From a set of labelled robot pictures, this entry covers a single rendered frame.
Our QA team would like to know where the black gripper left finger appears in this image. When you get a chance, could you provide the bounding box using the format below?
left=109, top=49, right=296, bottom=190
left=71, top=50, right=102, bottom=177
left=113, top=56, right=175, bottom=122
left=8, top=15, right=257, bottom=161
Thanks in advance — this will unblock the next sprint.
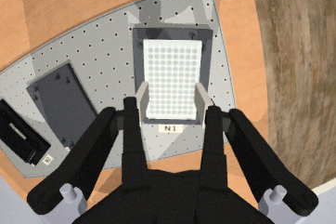
left=26, top=82, right=157, bottom=224

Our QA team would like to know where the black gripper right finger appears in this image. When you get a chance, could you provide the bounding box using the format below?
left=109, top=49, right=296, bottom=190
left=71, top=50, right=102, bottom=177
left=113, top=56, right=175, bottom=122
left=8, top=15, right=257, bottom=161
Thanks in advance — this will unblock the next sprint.
left=194, top=83, right=318, bottom=224

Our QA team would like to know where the white well plate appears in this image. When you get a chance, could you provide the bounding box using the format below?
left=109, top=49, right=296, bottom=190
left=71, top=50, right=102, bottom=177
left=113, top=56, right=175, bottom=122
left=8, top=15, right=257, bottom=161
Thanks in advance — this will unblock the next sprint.
left=144, top=40, right=201, bottom=120

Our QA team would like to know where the black well plate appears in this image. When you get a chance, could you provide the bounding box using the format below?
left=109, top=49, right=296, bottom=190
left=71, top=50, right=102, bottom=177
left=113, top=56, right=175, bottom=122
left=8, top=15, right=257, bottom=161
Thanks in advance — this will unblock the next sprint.
left=0, top=111, right=40, bottom=163

